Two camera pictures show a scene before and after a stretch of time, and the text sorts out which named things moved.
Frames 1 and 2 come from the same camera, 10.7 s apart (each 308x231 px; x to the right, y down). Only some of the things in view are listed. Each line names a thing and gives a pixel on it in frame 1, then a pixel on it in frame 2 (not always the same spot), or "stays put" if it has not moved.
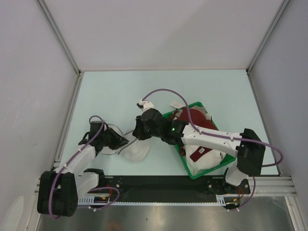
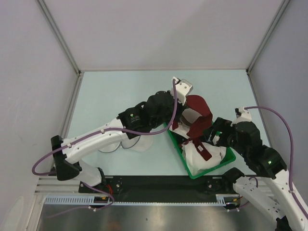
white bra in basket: (212, 159) stays put
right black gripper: (138, 132) -> (221, 124)
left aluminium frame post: (51, 19) stays put
